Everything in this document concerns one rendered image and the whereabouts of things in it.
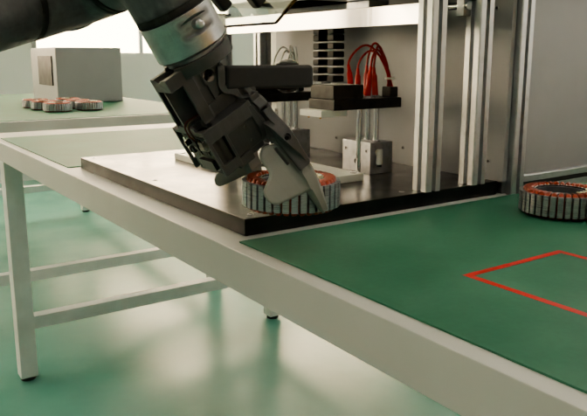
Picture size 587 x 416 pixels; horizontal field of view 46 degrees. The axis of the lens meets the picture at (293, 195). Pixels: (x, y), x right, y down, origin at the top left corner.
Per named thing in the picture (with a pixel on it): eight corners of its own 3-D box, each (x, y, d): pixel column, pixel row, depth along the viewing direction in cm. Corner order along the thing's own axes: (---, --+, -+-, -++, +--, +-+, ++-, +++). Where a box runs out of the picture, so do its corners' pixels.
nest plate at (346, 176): (286, 190, 102) (286, 182, 102) (236, 176, 114) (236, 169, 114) (363, 180, 110) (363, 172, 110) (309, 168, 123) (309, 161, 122)
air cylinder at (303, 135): (289, 157, 136) (289, 129, 134) (268, 153, 142) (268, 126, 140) (309, 156, 138) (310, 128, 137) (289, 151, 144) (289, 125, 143)
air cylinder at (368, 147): (369, 174, 116) (369, 142, 115) (341, 169, 122) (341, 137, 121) (391, 171, 119) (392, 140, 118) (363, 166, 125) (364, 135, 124)
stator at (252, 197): (276, 223, 71) (276, 187, 70) (224, 203, 80) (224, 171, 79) (360, 211, 77) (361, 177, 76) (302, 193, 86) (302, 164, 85)
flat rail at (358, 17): (429, 23, 98) (430, 1, 97) (220, 34, 148) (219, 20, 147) (435, 24, 98) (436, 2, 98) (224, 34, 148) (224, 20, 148)
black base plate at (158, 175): (245, 236, 85) (245, 218, 84) (80, 168, 136) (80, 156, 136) (496, 194, 111) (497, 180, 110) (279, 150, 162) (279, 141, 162)
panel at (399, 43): (501, 182, 109) (514, -14, 103) (276, 141, 163) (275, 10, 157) (506, 181, 110) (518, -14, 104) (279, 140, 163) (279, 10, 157)
